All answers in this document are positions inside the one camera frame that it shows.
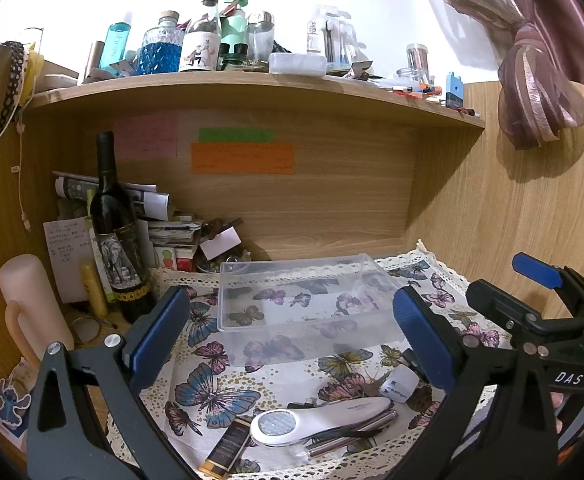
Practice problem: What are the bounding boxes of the white power adapter cube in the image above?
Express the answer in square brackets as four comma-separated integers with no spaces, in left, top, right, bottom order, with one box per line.
[380,364,420,404]

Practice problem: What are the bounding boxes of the black gold lipstick tube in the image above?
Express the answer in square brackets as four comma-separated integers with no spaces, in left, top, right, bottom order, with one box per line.
[199,417,251,479]

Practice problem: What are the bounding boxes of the white oval hair brush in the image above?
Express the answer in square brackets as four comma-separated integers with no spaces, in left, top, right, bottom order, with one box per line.
[249,396,393,448]

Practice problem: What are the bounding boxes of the silver metal pen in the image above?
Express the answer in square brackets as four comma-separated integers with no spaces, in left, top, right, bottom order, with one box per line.
[301,408,398,460]

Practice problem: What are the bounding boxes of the person right hand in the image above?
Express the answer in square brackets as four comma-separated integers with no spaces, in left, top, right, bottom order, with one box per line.
[551,391,570,434]

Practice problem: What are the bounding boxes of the blue stitch sticker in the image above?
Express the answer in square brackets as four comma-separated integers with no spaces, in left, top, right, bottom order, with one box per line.
[0,378,32,442]

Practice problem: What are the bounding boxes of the yellow tube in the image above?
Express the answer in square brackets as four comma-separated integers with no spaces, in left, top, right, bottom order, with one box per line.
[79,260,109,320]

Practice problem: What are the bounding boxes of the butterfly print lace cloth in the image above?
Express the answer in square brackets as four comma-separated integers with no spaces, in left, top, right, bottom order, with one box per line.
[140,244,510,479]

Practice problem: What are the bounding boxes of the dark wine bottle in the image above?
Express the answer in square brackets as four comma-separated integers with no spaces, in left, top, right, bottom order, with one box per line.
[90,131,155,324]

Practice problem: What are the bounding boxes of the white handwritten note sheet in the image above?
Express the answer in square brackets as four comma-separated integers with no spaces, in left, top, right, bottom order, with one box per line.
[42,217,94,304]

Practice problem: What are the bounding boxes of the blue plastic holder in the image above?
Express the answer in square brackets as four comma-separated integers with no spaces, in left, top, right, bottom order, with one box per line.
[444,72,464,110]

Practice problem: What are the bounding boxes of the clear plastic storage box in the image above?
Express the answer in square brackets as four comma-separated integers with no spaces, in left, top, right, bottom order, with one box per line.
[217,254,405,367]

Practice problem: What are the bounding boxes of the stack of papers and magazines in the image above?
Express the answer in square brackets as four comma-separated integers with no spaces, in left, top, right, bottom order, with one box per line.
[52,169,245,273]

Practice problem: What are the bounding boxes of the small pink card box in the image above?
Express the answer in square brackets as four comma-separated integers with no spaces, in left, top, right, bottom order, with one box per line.
[200,226,241,260]

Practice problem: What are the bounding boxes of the mauve tied curtain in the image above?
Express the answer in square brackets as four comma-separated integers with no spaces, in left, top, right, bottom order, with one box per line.
[444,0,584,150]

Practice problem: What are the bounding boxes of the orange sticky note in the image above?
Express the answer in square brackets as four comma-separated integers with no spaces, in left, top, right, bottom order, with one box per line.
[190,142,295,176]

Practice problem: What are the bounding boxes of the pink sticky note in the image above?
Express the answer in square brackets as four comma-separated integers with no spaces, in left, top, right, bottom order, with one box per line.
[113,114,179,162]

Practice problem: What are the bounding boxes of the green sticky note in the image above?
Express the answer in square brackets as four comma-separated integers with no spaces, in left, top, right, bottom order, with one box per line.
[199,127,275,143]

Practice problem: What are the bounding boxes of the white rectangular box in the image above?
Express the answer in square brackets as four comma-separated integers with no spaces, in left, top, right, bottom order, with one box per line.
[268,52,328,77]

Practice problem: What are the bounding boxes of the wooden shelf board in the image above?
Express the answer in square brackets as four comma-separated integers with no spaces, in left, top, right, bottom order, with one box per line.
[30,70,485,131]

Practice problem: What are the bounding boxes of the clear glass jar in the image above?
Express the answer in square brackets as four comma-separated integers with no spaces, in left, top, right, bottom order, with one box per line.
[246,11,275,63]

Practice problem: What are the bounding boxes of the black lace headband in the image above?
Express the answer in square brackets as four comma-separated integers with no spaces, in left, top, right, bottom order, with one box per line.
[0,41,27,139]

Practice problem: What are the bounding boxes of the blue faceted glass bottle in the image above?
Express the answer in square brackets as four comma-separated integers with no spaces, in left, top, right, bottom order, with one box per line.
[137,11,185,75]

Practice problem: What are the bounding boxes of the turquoise plastic bottle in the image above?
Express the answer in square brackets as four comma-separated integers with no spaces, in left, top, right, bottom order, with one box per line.
[99,13,132,74]

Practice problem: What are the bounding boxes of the white labelled glass bottle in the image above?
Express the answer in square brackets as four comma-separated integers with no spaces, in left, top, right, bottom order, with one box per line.
[178,0,221,72]

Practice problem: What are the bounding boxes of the mint green pump bottle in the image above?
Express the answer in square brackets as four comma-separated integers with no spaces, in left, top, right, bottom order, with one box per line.
[219,0,249,70]

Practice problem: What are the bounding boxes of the round wire eyeglasses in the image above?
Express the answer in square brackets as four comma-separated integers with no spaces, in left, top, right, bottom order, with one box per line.
[70,315,118,344]

